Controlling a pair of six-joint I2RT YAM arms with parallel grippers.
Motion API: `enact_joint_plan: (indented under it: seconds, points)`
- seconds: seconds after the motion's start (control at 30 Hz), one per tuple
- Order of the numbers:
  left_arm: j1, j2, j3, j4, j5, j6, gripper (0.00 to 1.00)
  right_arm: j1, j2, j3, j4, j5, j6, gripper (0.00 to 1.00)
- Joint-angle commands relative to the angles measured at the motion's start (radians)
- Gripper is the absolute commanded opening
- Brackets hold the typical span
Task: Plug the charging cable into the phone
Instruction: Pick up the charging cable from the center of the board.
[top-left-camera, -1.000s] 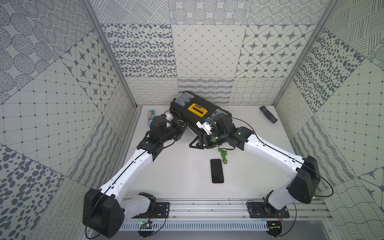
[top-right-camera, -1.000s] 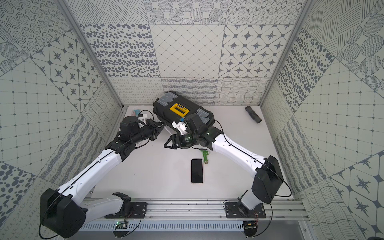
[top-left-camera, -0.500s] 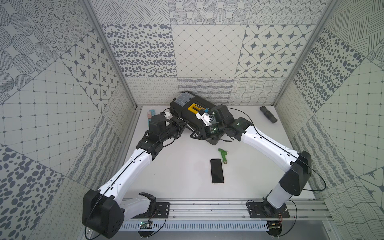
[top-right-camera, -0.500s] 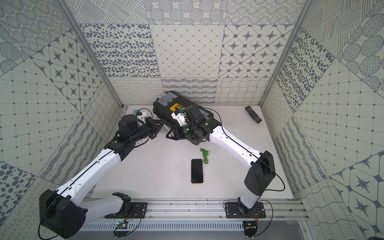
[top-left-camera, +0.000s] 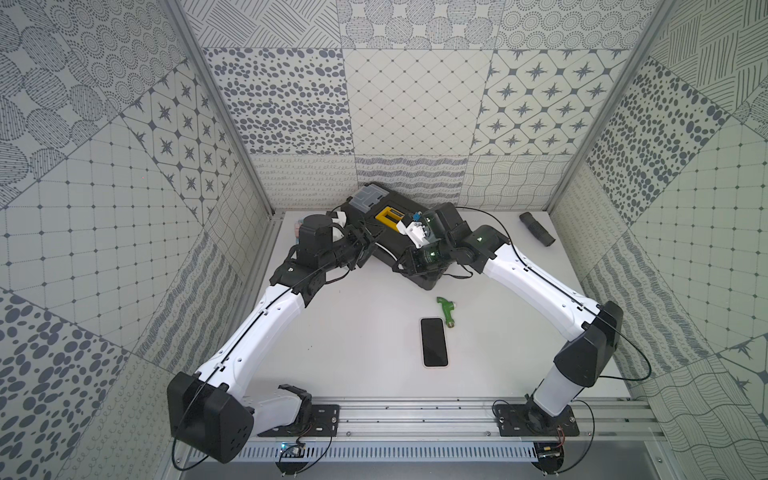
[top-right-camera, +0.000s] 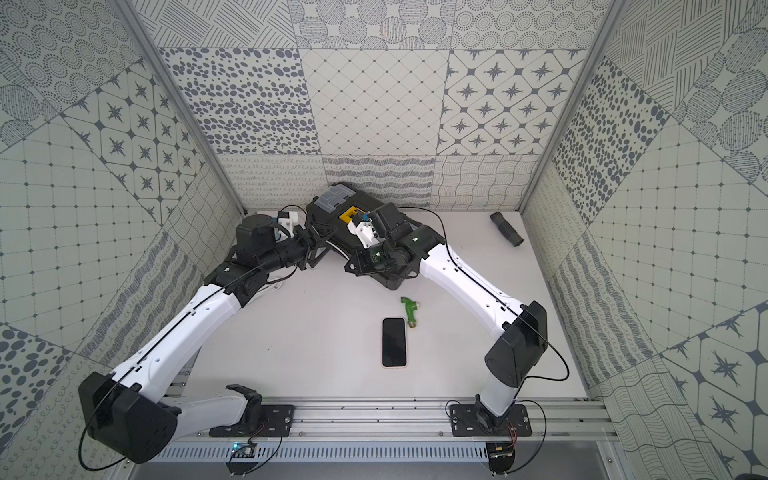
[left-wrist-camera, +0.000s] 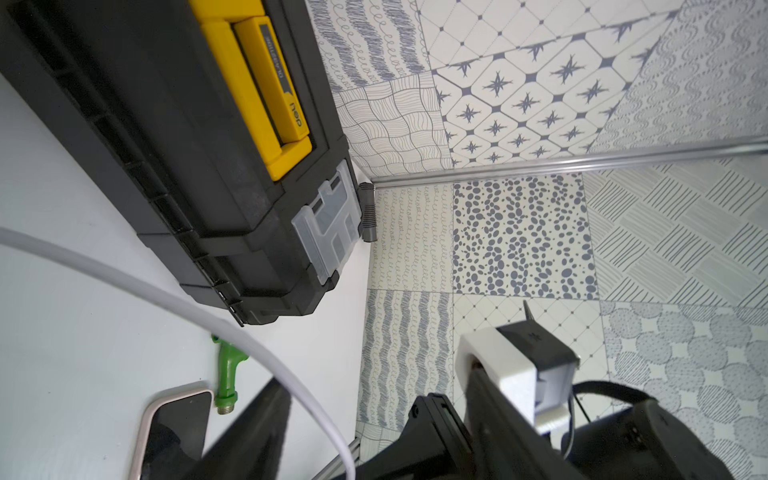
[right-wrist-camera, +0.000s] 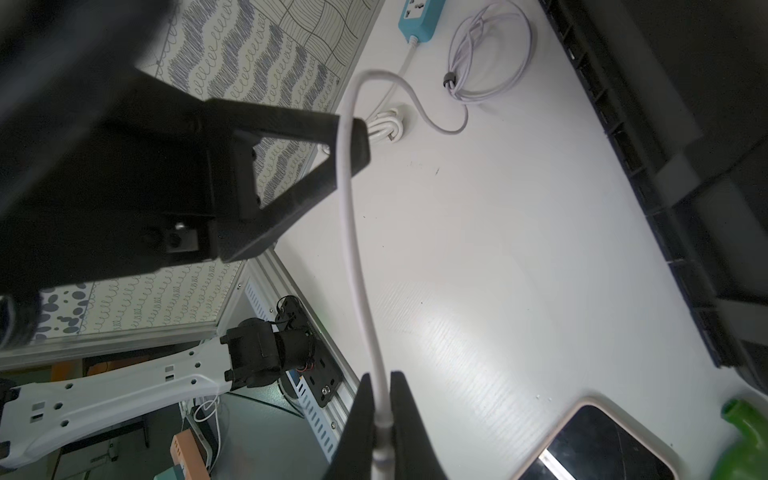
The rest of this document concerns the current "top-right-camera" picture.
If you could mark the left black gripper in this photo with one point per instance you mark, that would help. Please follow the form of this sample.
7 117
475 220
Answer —
308 245

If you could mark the black cylindrical object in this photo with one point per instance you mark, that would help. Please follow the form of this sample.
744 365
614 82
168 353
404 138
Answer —
506 229

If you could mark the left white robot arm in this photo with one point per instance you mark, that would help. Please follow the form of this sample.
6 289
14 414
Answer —
127 411

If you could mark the black toolbox with yellow handle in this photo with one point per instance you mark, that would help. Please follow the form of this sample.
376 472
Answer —
331 209

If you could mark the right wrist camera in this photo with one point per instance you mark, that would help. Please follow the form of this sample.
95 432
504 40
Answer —
360 225

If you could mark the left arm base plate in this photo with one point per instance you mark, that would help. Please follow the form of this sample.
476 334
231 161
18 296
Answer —
259 421

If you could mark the green plastic fitting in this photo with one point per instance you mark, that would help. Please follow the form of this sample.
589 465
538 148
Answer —
410 307

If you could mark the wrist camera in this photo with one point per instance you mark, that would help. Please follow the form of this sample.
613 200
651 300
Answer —
360 225
288 220

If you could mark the aluminium mounting rail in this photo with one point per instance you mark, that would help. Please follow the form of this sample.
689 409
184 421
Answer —
426 419

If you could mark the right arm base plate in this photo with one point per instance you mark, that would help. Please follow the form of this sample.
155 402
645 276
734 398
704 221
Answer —
474 420

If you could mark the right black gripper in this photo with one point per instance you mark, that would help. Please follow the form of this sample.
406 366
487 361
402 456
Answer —
363 267

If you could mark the black smartphone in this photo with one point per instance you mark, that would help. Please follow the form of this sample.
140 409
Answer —
394 343

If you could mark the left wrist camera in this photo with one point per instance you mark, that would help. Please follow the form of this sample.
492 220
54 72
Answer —
288 220

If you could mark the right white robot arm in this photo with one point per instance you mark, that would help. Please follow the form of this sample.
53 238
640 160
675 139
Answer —
518 330

